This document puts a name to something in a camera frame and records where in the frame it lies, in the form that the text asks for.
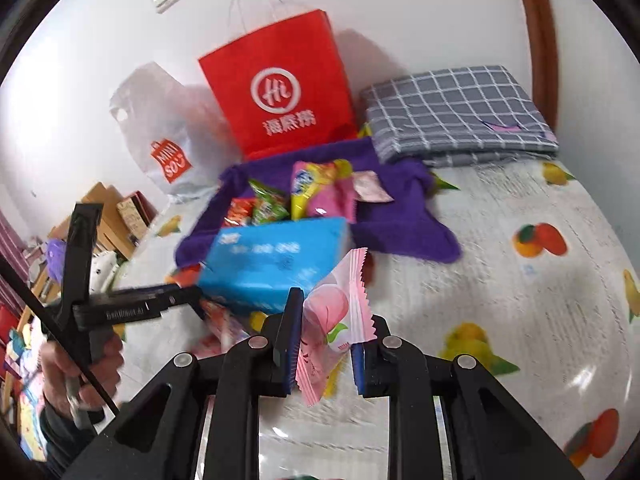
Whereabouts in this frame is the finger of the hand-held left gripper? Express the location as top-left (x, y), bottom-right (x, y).
top-left (145, 292), bottom-right (205, 318)
top-left (114, 284), bottom-right (198, 298)

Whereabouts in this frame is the brown patterned box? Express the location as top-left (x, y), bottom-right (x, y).
top-left (117, 192), bottom-right (158, 238)

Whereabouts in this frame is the blue tissue box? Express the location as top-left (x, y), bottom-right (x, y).
top-left (198, 217), bottom-right (353, 313)

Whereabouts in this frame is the black cable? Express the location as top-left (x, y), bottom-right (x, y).
top-left (0, 254), bottom-right (121, 417)

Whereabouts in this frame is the grey plaid folded cloth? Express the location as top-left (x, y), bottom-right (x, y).
top-left (361, 65), bottom-right (560, 168)

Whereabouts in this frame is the grey plastic shopping bag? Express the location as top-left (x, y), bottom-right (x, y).
top-left (109, 62), bottom-right (236, 196)

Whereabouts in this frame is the person's left forearm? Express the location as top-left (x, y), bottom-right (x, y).
top-left (37, 400), bottom-right (106, 478)

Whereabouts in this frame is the red snack packet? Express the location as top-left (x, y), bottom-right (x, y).
top-left (225, 199), bottom-right (258, 227)

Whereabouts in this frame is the pink peach candy packet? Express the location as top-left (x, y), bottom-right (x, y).
top-left (295, 248), bottom-right (376, 406)

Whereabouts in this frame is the green snack packet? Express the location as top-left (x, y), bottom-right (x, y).
top-left (248, 178), bottom-right (291, 226)

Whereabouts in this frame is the red paper bag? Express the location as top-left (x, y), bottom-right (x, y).
top-left (198, 0), bottom-right (358, 161)

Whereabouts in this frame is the purple towel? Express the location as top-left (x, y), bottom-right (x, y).
top-left (175, 137), bottom-right (462, 272)

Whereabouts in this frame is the white dotted pillow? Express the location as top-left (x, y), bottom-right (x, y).
top-left (92, 252), bottom-right (119, 292)

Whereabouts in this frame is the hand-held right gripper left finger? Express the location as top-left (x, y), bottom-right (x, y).
top-left (62, 287), bottom-right (306, 480)

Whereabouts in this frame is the yellow pink snack packet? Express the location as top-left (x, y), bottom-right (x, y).
top-left (291, 159), bottom-right (358, 223)

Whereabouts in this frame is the small pink snack packet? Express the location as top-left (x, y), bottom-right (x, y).
top-left (352, 171), bottom-right (394, 204)

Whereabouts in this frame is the person's left hand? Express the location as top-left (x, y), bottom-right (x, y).
top-left (42, 332), bottom-right (126, 412)

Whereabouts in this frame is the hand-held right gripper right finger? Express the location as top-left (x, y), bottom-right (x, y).
top-left (350, 316), bottom-right (583, 480)

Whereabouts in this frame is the wooden nightstand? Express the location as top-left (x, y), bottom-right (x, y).
top-left (47, 182), bottom-right (151, 261)

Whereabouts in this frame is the purple bag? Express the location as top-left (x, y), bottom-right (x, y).
top-left (46, 239), bottom-right (69, 282)

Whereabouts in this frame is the fruit printed table cover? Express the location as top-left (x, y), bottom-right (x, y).
top-left (115, 160), bottom-right (640, 480)

